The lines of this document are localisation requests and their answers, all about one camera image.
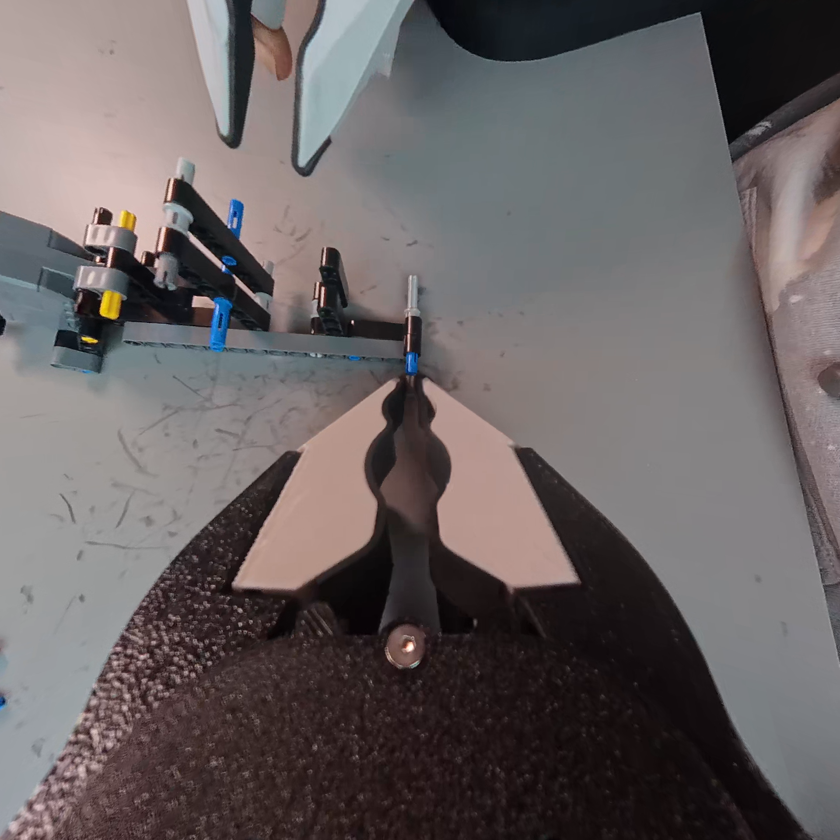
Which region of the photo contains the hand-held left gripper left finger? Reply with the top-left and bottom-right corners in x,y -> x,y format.
233,378 -> 403,601

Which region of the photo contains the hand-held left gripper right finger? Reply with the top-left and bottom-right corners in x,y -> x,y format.
420,379 -> 581,595

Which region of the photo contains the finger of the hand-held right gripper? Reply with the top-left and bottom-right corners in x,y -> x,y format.
187,0 -> 256,148
292,0 -> 414,177

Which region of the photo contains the toy brick chassis assembly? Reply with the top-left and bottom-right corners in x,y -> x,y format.
0,156 -> 426,378

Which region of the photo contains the grey desk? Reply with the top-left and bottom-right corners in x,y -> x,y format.
0,0 -> 840,840

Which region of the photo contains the person's right hand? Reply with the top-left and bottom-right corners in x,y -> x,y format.
252,13 -> 294,81

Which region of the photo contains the grey mottled cloth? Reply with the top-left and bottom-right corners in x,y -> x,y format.
730,85 -> 840,664

